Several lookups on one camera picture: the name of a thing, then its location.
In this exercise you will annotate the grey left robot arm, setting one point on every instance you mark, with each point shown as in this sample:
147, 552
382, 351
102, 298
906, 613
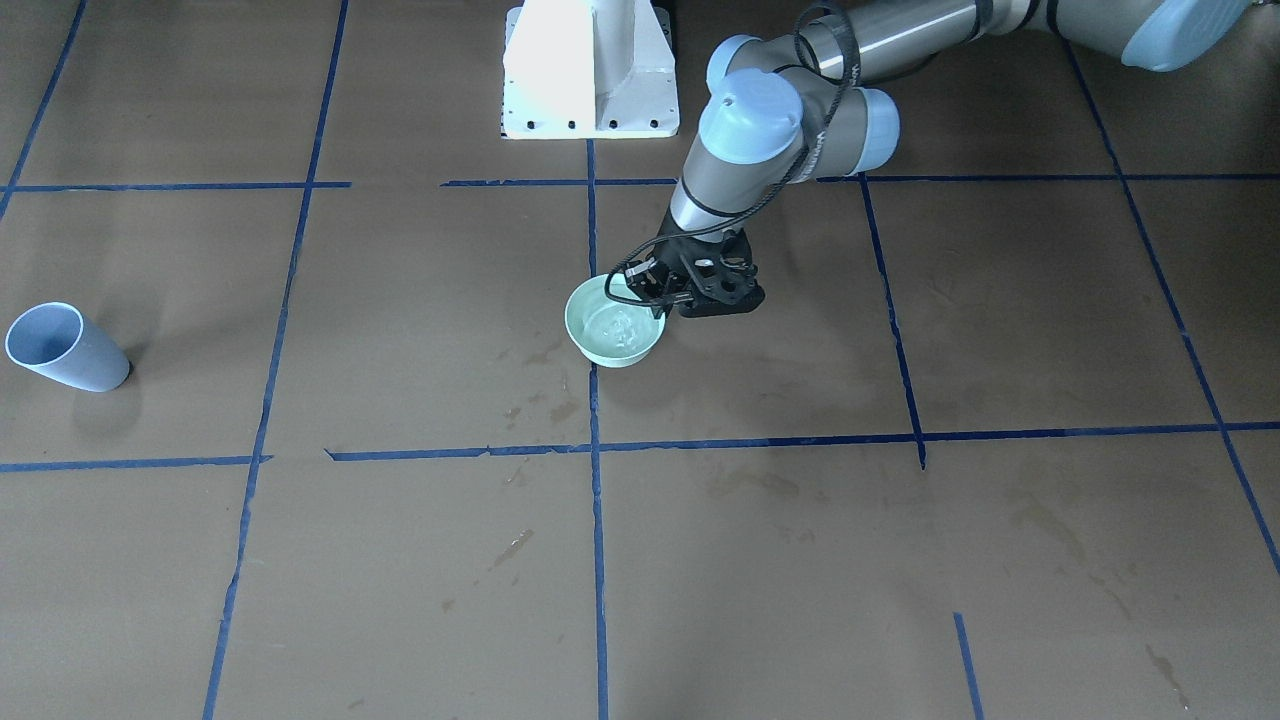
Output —
809, 104

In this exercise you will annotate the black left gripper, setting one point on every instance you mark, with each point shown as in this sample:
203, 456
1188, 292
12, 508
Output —
672, 262

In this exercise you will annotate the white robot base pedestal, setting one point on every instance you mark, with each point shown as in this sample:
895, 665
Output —
589, 69

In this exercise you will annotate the mint green bowl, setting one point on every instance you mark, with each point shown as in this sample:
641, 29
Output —
609, 332

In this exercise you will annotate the light blue plastic cup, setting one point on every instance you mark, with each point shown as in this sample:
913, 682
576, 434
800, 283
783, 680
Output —
59, 342

